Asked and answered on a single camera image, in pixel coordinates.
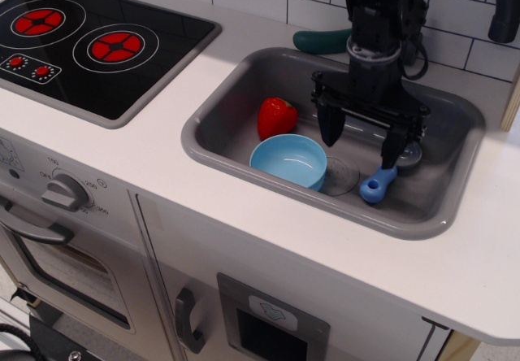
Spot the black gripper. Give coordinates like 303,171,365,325
312,39,431,169

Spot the blue handled grey spoon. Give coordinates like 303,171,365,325
359,141,423,204

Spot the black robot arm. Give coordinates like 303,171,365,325
312,0,430,169

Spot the light blue bowl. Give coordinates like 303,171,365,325
249,134,327,191

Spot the grey toy sink basin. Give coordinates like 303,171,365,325
181,48,485,240

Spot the red toy strawberry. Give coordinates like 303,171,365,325
257,98,299,141

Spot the dark green toy cucumber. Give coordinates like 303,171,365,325
292,28,351,54

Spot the dark grey toy faucet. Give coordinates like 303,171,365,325
401,0,520,67

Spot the grey dispenser panel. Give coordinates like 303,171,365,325
217,273,331,361

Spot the black toy stove top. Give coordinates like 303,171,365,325
1,0,221,129

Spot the grey oven knob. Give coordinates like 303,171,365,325
41,174,89,211

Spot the toy oven door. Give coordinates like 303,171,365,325
1,194,174,360

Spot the grey cabinet door handle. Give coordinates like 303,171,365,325
174,288,206,354

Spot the grey oven door handle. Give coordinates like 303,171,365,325
1,197,74,246

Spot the black cable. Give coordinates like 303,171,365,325
0,322,33,361

